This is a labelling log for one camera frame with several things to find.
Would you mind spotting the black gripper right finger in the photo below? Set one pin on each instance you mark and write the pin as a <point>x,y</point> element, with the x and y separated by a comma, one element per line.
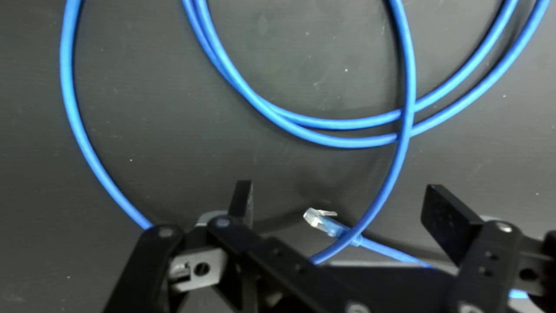
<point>493,258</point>

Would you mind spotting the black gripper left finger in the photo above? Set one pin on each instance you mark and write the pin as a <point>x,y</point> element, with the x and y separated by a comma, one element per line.
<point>220,253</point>

